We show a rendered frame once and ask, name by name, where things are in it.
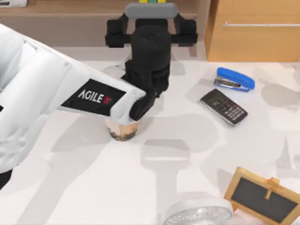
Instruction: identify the pale grey rounded box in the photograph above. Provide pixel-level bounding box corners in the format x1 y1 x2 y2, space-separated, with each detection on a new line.
124 3 178 20

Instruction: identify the wooden cupboard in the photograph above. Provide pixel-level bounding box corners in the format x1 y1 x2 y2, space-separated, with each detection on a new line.
204 0 300 63

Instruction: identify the blue stapler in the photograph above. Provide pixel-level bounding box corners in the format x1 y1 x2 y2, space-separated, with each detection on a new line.
213 67 256 93

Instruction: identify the wooden cupboard door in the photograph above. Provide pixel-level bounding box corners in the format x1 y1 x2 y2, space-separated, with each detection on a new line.
208 0 300 62

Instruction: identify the black calculator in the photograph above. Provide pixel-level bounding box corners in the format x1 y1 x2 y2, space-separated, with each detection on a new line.
199 88 249 128

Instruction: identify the brown milk tea cup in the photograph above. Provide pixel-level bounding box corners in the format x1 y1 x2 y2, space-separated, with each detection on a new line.
103 65 139 142

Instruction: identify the white box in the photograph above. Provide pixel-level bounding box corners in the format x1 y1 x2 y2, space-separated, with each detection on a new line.
0 0 28 8

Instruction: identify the wooden framed blackboard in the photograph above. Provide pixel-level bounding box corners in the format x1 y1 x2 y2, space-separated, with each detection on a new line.
223 166 300 225

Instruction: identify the long metal handle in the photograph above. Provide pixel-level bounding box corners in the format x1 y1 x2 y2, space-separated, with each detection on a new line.
222 20 300 27

